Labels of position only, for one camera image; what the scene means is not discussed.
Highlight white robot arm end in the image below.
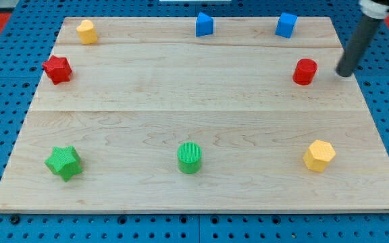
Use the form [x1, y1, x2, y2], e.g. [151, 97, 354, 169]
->
[358, 0, 389, 20]

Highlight blue cube block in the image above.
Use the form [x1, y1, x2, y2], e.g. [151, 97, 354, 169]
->
[275, 12, 298, 38]

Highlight green cylinder block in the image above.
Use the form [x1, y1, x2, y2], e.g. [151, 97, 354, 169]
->
[177, 142, 202, 174]

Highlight wooden board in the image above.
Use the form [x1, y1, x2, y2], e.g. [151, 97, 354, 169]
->
[0, 17, 389, 214]

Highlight blue triangular prism block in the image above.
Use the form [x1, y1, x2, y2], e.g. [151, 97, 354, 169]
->
[195, 12, 214, 37]

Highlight red cylinder block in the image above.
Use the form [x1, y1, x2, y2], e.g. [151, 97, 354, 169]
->
[292, 58, 318, 86]

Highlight yellow hexagon block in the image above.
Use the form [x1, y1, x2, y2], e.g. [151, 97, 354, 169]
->
[303, 140, 336, 172]

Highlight green star block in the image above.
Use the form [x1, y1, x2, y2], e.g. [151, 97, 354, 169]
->
[45, 146, 82, 182]

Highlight yellow heart block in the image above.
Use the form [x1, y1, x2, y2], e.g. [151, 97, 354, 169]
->
[76, 20, 98, 45]

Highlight red star block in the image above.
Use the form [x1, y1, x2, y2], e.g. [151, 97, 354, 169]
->
[42, 55, 72, 85]

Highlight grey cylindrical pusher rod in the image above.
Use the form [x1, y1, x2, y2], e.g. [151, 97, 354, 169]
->
[336, 14, 383, 77]

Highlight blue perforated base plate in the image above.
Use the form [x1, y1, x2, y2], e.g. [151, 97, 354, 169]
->
[0, 0, 389, 242]

